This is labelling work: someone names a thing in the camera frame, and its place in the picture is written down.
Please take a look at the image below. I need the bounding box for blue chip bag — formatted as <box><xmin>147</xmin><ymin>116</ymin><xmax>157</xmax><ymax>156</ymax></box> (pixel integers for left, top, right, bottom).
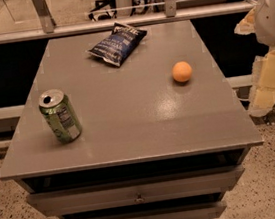
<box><xmin>88</xmin><ymin>23</ymin><xmax>148</xmax><ymax>67</ymax></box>

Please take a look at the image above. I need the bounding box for metal railing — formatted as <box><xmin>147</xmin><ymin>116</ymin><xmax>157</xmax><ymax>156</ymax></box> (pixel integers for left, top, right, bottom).
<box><xmin>0</xmin><ymin>0</ymin><xmax>257</xmax><ymax>44</ymax></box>

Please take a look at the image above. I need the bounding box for orange fruit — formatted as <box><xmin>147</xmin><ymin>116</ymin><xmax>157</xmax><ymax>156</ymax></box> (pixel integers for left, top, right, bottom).
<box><xmin>172</xmin><ymin>61</ymin><xmax>193</xmax><ymax>83</ymax></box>

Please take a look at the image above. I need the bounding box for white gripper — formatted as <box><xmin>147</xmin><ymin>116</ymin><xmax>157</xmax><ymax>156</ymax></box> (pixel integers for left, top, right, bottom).
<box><xmin>234</xmin><ymin>0</ymin><xmax>275</xmax><ymax>117</ymax></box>

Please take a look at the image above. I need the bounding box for green soda can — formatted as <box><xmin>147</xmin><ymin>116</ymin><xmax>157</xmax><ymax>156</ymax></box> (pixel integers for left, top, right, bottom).
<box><xmin>38</xmin><ymin>89</ymin><xmax>82</xmax><ymax>143</ymax></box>

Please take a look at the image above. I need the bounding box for grey drawer cabinet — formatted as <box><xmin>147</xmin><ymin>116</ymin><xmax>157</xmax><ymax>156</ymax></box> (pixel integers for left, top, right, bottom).
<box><xmin>0</xmin><ymin>20</ymin><xmax>263</xmax><ymax>219</ymax></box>

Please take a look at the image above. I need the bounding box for top grey drawer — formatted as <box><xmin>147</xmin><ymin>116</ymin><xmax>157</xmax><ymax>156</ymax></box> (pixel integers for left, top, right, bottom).
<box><xmin>27</xmin><ymin>165</ymin><xmax>244</xmax><ymax>216</ymax></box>

